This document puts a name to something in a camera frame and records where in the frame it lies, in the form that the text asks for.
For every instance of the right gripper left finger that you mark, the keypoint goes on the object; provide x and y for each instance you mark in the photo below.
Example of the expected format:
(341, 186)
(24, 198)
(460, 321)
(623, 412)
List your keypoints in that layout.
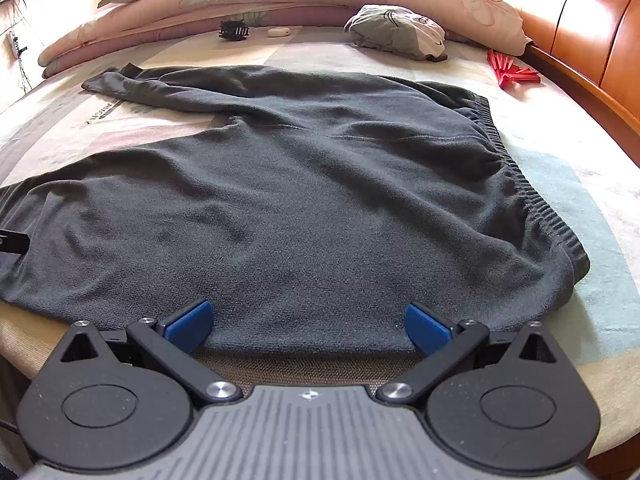
(167, 346)

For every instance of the white power strip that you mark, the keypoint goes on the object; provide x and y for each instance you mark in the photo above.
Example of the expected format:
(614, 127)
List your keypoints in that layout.
(17, 49)

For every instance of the dark grey sweatpants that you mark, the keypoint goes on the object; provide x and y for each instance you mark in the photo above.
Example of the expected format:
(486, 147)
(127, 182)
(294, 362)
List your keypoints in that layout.
(310, 211)

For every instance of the orange wooden headboard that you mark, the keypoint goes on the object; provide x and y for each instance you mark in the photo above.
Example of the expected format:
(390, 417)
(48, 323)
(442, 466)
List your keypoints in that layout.
(590, 48)

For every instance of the grey bundled cloth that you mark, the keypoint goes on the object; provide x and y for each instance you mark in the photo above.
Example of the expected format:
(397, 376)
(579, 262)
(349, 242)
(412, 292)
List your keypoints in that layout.
(397, 30)

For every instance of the black hair claw clip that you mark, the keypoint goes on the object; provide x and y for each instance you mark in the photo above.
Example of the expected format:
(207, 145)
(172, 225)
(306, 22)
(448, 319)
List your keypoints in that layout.
(234, 30)

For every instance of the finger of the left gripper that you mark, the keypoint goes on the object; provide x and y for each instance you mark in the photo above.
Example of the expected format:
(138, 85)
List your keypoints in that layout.
(13, 242)

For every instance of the white earbud case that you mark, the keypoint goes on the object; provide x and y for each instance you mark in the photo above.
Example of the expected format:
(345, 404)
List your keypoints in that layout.
(278, 32)

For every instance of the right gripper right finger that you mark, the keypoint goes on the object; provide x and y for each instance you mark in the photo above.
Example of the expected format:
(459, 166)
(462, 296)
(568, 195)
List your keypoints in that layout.
(447, 347)

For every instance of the pink floral folded quilt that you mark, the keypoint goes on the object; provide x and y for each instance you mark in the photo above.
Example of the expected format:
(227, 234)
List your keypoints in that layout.
(492, 23)

